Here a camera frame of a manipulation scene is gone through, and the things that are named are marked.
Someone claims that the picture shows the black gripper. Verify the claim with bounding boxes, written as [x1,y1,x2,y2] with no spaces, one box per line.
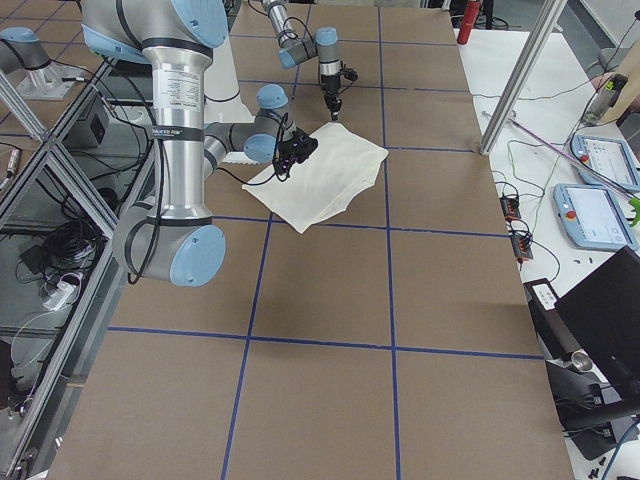
[320,74,342,122]

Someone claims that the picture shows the cream long-sleeve cat shirt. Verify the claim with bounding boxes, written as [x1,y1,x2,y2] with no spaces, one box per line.
[242,123,388,234]

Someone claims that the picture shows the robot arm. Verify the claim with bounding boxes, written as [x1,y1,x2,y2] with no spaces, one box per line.
[261,1,346,121]
[82,1,295,287]

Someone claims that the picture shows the red cylinder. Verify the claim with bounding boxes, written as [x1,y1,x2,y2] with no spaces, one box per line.
[456,0,481,45]

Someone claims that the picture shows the far blue teach pendant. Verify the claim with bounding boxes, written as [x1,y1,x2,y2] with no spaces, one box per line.
[570,135,639,192]

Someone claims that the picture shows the blue teach pendant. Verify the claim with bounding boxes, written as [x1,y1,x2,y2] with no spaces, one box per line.
[570,135,639,192]
[553,184,639,252]

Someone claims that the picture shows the near blue teach pendant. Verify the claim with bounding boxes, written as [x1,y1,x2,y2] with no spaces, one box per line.
[553,184,639,252]

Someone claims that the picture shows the black device with label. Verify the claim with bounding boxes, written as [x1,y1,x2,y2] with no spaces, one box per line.
[523,278,594,373]

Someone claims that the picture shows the black laptop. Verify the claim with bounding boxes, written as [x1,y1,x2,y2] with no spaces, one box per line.
[556,246,639,399]

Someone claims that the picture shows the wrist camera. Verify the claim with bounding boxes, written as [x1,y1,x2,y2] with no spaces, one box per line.
[272,128,319,181]
[340,67,359,82]

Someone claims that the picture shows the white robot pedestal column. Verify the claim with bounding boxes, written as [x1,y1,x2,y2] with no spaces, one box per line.
[204,38,254,124]

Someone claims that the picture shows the grey aluminium profile post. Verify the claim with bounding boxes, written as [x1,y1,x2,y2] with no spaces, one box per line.
[479,0,567,155]

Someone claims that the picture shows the aluminium frame rack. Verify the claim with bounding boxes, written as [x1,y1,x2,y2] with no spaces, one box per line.
[1,72,151,479]

